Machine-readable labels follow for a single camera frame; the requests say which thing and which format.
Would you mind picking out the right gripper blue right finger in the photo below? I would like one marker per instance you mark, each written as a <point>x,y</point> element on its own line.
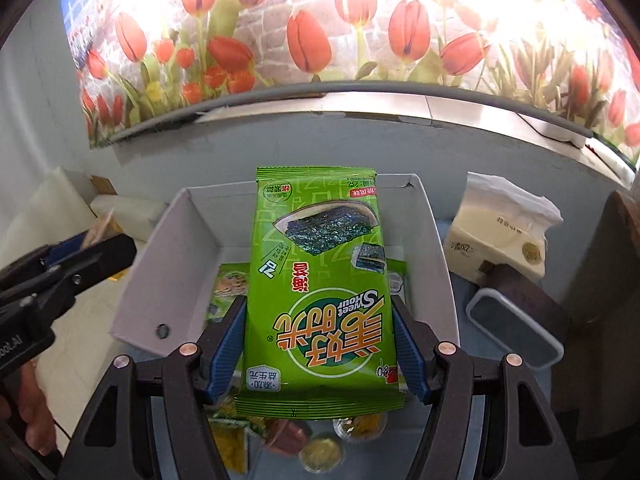
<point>521,438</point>

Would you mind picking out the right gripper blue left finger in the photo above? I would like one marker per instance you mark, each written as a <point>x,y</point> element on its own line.
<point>114,438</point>

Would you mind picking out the pink jelly cup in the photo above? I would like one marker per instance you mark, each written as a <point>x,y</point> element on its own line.
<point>287,437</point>

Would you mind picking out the green seaweed snack bag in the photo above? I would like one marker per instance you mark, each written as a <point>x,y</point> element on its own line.
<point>320,345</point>

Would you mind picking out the person's left hand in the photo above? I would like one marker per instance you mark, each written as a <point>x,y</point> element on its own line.
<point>21,393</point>

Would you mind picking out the yellow green snack packet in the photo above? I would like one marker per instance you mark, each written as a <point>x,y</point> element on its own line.
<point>232,433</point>

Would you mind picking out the cream leather sofa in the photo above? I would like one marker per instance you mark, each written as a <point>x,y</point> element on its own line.
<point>36,210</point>

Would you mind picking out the blue tablecloth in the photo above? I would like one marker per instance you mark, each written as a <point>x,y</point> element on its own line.
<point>321,339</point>

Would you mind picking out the brown cardboard piece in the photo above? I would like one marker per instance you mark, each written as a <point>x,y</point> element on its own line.
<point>103,186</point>

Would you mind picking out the white cardboard box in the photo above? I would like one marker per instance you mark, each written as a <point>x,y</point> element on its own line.
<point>170,284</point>

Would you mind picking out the yellow jelly cup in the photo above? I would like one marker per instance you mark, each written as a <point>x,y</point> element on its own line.
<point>362,428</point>

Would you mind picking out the gold jelly cup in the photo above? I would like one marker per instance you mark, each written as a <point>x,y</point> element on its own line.
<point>321,454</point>

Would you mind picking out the tissue pack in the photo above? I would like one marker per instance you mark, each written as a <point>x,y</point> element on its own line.
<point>499,223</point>

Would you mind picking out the tulip print window blind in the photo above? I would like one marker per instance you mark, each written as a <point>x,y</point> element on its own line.
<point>137,60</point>

